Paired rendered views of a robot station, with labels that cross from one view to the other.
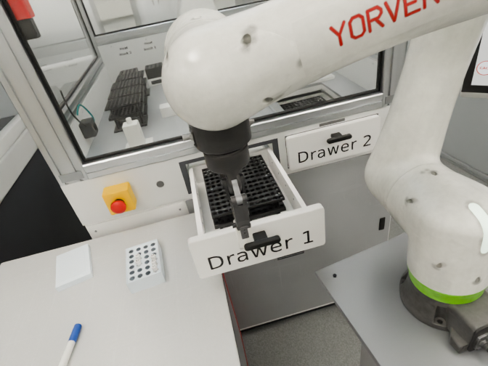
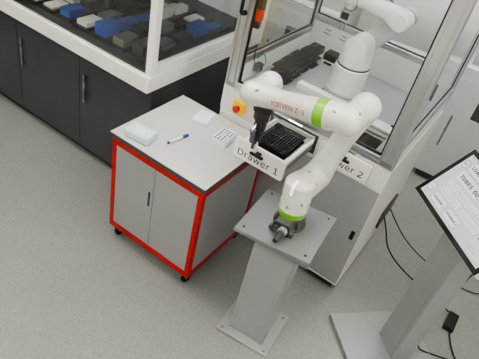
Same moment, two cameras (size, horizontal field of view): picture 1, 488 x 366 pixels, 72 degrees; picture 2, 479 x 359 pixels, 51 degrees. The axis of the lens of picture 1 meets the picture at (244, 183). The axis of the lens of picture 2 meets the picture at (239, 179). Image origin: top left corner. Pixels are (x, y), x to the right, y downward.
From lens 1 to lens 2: 1.81 m
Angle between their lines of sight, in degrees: 26
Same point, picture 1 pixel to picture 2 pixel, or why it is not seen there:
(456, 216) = (291, 179)
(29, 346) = (170, 127)
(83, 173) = (235, 85)
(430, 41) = not seen: hidden behind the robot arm
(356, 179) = (348, 193)
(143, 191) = (251, 112)
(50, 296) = (187, 120)
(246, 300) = not seen: hidden behind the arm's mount
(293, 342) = not seen: hidden behind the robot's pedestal
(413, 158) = (313, 166)
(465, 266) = (285, 197)
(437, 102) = (328, 152)
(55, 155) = (231, 71)
